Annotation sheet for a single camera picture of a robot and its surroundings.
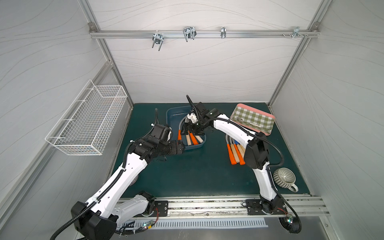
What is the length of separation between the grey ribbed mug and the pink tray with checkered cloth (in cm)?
27

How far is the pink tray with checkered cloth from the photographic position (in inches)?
42.1

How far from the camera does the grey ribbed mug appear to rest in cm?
77
